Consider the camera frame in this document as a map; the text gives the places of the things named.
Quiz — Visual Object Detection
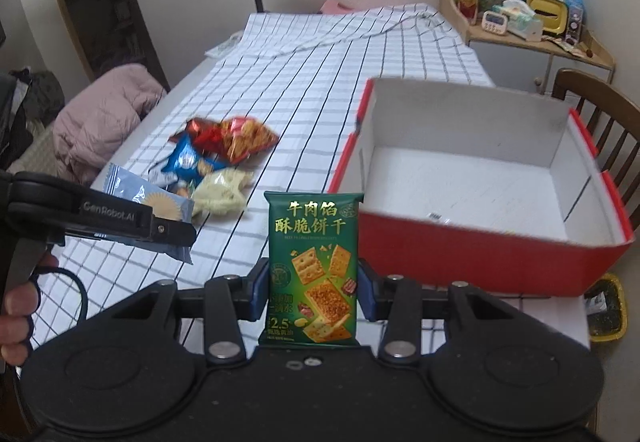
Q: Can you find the yellow basket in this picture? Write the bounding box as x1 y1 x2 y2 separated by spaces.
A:
585 273 628 342

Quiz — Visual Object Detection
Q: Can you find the black cable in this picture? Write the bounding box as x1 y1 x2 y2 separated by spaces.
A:
30 266 90 323

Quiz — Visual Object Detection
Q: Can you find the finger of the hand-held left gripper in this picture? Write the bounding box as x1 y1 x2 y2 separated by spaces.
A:
65 192 197 249

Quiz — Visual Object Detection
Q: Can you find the printed paper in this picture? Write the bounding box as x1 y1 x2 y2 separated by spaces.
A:
206 35 243 58

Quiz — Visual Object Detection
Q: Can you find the green cracker packet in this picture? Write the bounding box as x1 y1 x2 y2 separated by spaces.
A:
257 191 364 348

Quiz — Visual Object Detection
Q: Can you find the person's left hand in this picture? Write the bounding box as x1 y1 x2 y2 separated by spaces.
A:
0 252 60 367

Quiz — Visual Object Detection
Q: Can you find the pale green snack packet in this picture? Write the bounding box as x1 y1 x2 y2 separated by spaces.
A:
192 167 255 218

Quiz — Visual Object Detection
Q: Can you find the white cabinet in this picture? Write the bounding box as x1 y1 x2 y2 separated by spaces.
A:
467 40 611 96

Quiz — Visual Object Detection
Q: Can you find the dark clothes pile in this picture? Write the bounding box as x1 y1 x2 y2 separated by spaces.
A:
0 67 66 168

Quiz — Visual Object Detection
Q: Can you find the pink jacket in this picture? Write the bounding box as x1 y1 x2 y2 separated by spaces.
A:
52 63 168 173

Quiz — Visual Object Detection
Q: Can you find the pink item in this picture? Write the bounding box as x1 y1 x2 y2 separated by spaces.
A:
317 0 358 14

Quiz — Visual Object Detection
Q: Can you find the orange chips packet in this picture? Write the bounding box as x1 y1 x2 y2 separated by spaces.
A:
220 117 280 165

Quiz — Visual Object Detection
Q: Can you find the white tissue pack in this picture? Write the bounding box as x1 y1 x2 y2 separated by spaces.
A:
502 0 543 42

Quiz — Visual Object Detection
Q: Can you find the white timer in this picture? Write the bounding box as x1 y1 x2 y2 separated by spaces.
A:
482 10 510 36

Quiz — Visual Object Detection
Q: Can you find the yellow box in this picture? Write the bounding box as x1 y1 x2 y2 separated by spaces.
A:
526 0 568 36

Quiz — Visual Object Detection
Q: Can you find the light blue snack packet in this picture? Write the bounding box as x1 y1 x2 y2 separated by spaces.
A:
102 163 196 265

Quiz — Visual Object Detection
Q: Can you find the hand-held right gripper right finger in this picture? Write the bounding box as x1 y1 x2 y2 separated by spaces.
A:
356 259 483 366

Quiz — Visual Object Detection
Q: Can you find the red cardboard box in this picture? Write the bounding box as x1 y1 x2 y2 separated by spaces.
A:
327 77 635 298

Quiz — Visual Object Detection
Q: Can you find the wooden chair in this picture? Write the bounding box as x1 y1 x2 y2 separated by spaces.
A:
552 68 640 193

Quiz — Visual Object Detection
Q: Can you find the red foil snack packet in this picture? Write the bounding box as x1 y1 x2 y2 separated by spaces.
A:
170 118 226 155

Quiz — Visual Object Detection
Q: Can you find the wooden shelf tray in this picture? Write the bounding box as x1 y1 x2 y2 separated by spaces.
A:
439 0 616 70

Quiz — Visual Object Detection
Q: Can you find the checked tablecloth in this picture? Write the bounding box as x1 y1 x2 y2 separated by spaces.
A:
15 2 496 373

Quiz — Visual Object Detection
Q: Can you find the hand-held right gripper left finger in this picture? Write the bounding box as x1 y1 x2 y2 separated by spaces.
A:
142 258 271 366

